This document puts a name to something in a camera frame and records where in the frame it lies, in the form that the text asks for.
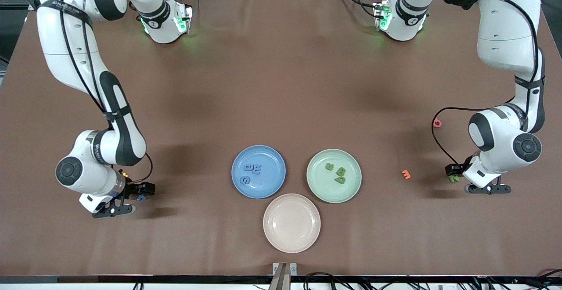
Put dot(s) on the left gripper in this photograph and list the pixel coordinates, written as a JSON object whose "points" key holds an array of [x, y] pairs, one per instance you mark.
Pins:
{"points": [[459, 168]]}

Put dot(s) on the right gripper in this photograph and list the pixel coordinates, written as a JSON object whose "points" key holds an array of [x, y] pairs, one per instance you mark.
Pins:
{"points": [[133, 189]]}

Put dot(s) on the green letter N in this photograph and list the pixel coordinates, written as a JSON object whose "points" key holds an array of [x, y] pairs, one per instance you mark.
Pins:
{"points": [[453, 178]]}

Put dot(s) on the blue letter c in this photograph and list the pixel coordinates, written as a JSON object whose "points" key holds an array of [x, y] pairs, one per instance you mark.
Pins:
{"points": [[243, 179]]}

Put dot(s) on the green letter A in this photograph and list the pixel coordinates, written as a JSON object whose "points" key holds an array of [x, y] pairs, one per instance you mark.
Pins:
{"points": [[340, 180]]}

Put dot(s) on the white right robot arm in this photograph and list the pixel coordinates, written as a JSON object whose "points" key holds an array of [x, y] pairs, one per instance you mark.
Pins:
{"points": [[66, 53]]}

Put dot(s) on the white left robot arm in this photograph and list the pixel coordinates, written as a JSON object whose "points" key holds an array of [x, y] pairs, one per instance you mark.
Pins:
{"points": [[505, 40]]}

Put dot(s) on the pink letter Q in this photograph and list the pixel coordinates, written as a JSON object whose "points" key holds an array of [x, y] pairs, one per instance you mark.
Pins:
{"points": [[440, 123]]}

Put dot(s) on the orange letter E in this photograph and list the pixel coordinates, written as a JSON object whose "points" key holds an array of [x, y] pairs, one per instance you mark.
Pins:
{"points": [[406, 175]]}

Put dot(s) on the green plate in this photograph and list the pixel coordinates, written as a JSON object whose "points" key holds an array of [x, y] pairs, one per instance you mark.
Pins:
{"points": [[333, 195]]}

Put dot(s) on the blue plate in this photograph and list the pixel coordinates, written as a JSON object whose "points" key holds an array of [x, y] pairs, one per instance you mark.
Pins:
{"points": [[268, 187]]}

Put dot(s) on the beige plate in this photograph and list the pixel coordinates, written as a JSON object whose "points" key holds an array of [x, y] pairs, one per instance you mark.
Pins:
{"points": [[292, 224]]}

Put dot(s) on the brown table cover sheet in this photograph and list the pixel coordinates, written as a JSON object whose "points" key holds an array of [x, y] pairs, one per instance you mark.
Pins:
{"points": [[281, 84]]}

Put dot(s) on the grey metal clamp bracket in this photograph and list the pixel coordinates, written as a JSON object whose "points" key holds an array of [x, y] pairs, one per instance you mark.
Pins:
{"points": [[293, 269]]}

